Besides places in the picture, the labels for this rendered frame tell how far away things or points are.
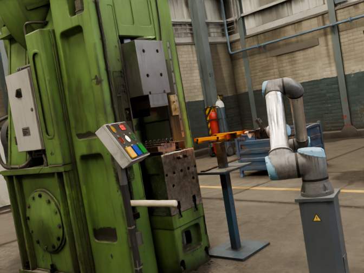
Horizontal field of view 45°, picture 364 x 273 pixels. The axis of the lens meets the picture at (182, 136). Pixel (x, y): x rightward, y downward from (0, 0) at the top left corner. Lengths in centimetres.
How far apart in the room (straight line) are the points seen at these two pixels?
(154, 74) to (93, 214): 116
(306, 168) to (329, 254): 50
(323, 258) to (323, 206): 31
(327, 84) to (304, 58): 89
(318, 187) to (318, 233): 27
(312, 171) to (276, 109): 49
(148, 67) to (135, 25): 38
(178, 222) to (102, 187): 62
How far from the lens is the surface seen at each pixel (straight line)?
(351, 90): 1081
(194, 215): 345
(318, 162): 261
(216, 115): 1071
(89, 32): 321
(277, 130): 276
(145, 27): 357
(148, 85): 324
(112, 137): 267
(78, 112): 343
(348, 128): 1092
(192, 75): 1167
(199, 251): 352
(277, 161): 262
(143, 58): 326
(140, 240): 323
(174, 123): 361
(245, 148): 720
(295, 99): 304
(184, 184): 335
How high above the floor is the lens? 119
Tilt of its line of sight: 3 degrees down
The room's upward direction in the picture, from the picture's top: 9 degrees counter-clockwise
